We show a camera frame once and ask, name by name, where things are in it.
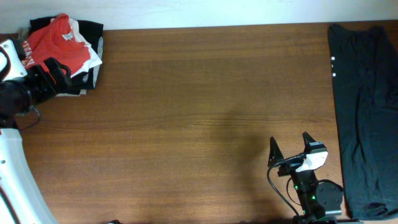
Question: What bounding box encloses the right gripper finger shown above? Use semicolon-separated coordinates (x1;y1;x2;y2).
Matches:
302;131;316;146
267;137;284;167

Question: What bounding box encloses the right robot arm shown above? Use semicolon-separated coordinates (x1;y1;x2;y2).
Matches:
267;132;344;224

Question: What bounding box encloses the grey folded t-shirt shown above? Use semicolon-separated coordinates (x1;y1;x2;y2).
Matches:
22;17;103;95

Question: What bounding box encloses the black unfolded shirt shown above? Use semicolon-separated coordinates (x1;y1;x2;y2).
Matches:
328;24;397;220

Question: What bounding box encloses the white folded t-shirt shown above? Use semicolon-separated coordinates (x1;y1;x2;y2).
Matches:
50;16;103;77

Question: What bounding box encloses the red soccer t-shirt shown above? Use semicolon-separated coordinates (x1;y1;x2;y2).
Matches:
22;14;91;73

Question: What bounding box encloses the black folded t-shirt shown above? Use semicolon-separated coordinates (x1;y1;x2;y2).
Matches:
29;17;104;96

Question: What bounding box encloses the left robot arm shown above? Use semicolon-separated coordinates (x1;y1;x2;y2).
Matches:
1;38;72;223

